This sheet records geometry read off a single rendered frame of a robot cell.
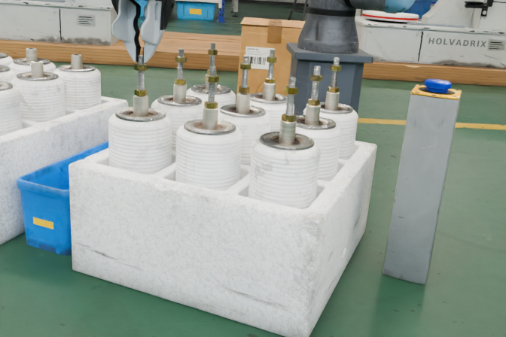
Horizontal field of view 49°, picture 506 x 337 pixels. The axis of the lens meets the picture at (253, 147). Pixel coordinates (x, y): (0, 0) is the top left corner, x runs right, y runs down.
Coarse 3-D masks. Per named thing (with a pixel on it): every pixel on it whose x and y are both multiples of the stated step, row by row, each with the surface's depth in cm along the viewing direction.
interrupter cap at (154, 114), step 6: (126, 108) 86; (132, 108) 86; (150, 108) 87; (156, 108) 87; (120, 114) 83; (126, 114) 83; (132, 114) 84; (150, 114) 85; (156, 114) 84; (162, 114) 84; (132, 120) 80; (138, 120) 80; (144, 120) 81; (150, 120) 81; (156, 120) 82
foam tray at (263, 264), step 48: (96, 192) 81; (144, 192) 78; (192, 192) 75; (240, 192) 77; (336, 192) 78; (96, 240) 84; (144, 240) 80; (192, 240) 77; (240, 240) 74; (288, 240) 71; (336, 240) 81; (144, 288) 82; (192, 288) 79; (240, 288) 76; (288, 288) 73; (288, 336) 75
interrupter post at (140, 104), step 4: (136, 96) 83; (144, 96) 83; (136, 100) 82; (140, 100) 82; (144, 100) 82; (136, 104) 82; (140, 104) 82; (144, 104) 83; (136, 108) 83; (140, 108) 83; (144, 108) 83; (136, 112) 83; (140, 112) 83; (144, 112) 83; (136, 116) 83; (140, 116) 83; (144, 116) 83
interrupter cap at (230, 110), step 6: (222, 108) 90; (228, 108) 91; (234, 108) 92; (252, 108) 92; (258, 108) 92; (228, 114) 87; (234, 114) 87; (240, 114) 87; (246, 114) 88; (252, 114) 87; (258, 114) 88; (264, 114) 89
